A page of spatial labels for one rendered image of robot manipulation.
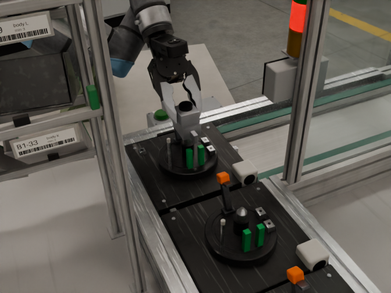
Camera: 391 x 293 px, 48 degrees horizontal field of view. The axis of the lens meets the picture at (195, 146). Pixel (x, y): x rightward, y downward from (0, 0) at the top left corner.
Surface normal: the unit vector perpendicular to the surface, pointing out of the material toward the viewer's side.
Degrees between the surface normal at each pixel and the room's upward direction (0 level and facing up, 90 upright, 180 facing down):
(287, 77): 90
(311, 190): 90
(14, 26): 90
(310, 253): 0
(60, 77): 65
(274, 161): 0
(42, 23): 90
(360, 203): 0
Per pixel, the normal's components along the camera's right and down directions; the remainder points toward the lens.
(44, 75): 0.22, 0.22
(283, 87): 0.41, 0.56
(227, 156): -0.02, -0.78
